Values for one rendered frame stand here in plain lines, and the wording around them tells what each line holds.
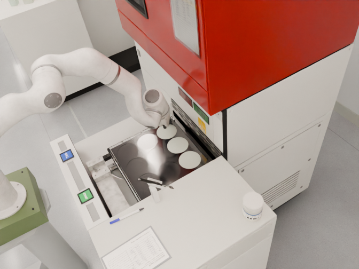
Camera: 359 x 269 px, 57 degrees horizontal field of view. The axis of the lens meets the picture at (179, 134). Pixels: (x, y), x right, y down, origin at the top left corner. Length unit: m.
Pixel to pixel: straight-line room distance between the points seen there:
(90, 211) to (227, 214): 0.54
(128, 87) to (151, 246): 0.59
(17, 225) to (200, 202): 0.77
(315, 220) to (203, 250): 1.32
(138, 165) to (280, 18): 0.85
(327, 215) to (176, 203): 1.38
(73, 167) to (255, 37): 0.95
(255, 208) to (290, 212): 1.25
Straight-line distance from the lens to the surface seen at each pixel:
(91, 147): 1.79
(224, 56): 1.10
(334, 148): 2.82
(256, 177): 1.79
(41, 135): 3.27
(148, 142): 1.61
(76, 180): 1.51
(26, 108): 1.22
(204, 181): 1.35
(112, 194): 1.50
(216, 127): 1.34
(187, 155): 1.52
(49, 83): 1.16
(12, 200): 1.59
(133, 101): 1.31
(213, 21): 1.00
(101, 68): 1.20
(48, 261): 2.00
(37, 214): 1.56
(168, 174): 1.47
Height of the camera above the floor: 2.09
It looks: 48 degrees down
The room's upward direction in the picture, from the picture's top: 10 degrees counter-clockwise
